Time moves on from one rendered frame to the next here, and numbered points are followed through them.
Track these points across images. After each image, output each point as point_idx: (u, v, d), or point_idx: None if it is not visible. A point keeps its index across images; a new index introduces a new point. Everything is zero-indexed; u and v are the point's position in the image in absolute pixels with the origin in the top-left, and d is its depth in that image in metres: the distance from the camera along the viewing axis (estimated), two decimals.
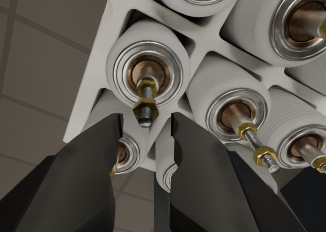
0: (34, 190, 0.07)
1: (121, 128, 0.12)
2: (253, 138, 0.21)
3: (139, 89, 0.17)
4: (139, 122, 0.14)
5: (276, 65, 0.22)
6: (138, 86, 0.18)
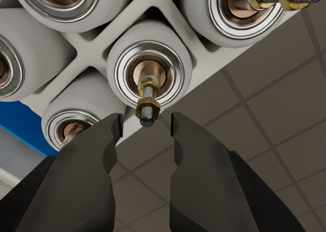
0: (34, 190, 0.07)
1: (121, 128, 0.12)
2: None
3: (151, 84, 0.17)
4: (143, 113, 0.13)
5: (8, 24, 0.19)
6: (153, 81, 0.18)
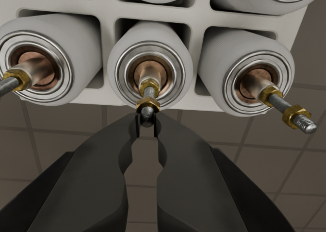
0: (51, 185, 0.07)
1: (138, 128, 0.12)
2: None
3: (143, 86, 0.17)
4: (140, 120, 0.14)
5: None
6: (142, 82, 0.18)
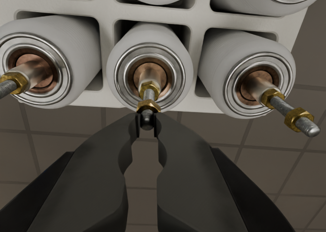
0: (51, 185, 0.07)
1: (138, 128, 0.12)
2: None
3: None
4: (150, 127, 0.14)
5: None
6: None
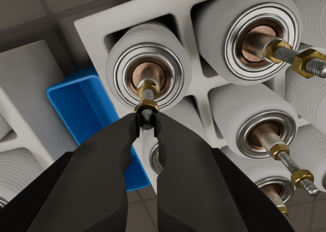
0: (51, 185, 0.07)
1: (138, 128, 0.12)
2: (284, 154, 0.21)
3: (286, 213, 0.27)
4: None
5: (208, 140, 0.26)
6: (285, 209, 0.28)
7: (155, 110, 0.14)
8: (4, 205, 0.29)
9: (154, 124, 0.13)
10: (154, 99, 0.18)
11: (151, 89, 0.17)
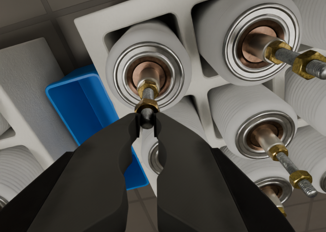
0: (51, 185, 0.07)
1: (138, 128, 0.12)
2: (283, 155, 0.21)
3: (284, 213, 0.27)
4: None
5: (207, 140, 0.26)
6: (283, 209, 0.28)
7: (138, 109, 0.14)
8: (2, 202, 0.29)
9: (144, 117, 0.13)
10: (150, 84, 0.17)
11: (142, 92, 0.17)
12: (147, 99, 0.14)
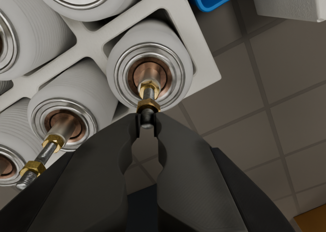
0: (51, 185, 0.07)
1: (138, 128, 0.12)
2: None
3: None
4: None
5: None
6: None
7: None
8: None
9: (146, 128, 0.13)
10: (142, 99, 0.18)
11: None
12: None
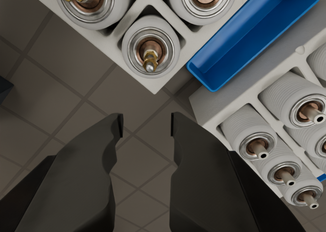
0: (34, 190, 0.07)
1: (121, 128, 0.12)
2: None
3: None
4: None
5: None
6: None
7: (146, 69, 0.25)
8: (300, 102, 0.37)
9: (146, 68, 0.24)
10: (145, 55, 0.28)
11: None
12: (143, 62, 0.25)
